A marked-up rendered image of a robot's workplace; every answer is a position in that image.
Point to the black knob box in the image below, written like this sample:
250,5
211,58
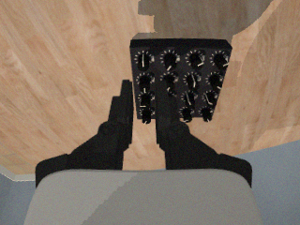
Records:
157,56

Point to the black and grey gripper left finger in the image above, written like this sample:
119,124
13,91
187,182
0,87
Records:
101,151

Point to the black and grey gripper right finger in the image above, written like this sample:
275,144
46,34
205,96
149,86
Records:
185,150

